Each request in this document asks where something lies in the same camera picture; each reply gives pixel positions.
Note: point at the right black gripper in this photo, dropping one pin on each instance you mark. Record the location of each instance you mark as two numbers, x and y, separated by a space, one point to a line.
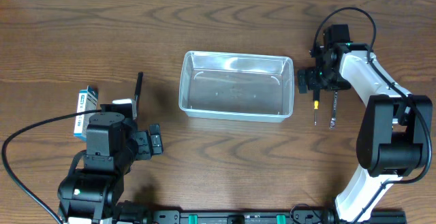
322 85

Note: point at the black yellow precision screwdriver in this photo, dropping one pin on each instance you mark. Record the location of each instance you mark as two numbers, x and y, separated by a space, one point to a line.
315 110

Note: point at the silver ratchet wrench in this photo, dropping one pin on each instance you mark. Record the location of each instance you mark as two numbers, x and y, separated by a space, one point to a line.
333 119

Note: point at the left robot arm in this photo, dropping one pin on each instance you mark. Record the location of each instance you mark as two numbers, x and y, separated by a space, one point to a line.
91 190

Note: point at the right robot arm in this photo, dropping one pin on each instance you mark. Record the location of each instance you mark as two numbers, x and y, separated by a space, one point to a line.
393 146

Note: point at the clear plastic container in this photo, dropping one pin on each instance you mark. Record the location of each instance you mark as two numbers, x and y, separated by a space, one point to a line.
235 86

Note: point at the blue white cardboard box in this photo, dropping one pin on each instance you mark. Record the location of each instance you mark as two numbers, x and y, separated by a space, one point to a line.
87 100

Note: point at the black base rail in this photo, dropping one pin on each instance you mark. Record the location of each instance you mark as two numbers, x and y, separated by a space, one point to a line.
300 214

